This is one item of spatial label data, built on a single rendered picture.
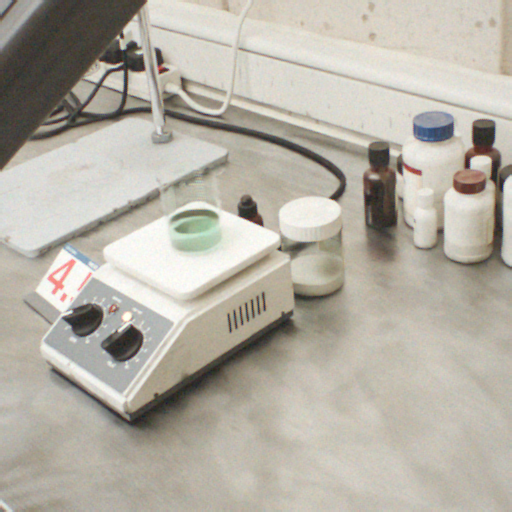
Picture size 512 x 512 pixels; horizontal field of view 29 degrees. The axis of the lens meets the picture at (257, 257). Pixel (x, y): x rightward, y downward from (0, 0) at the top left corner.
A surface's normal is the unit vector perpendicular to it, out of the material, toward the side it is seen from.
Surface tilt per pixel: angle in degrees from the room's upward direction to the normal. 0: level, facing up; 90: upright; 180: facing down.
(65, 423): 0
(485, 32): 90
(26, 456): 0
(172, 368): 90
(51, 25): 111
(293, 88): 90
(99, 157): 0
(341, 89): 90
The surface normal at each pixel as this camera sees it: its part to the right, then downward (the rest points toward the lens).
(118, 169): -0.09, -0.85
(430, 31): -0.71, 0.42
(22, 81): 0.59, 0.65
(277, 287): 0.69, 0.32
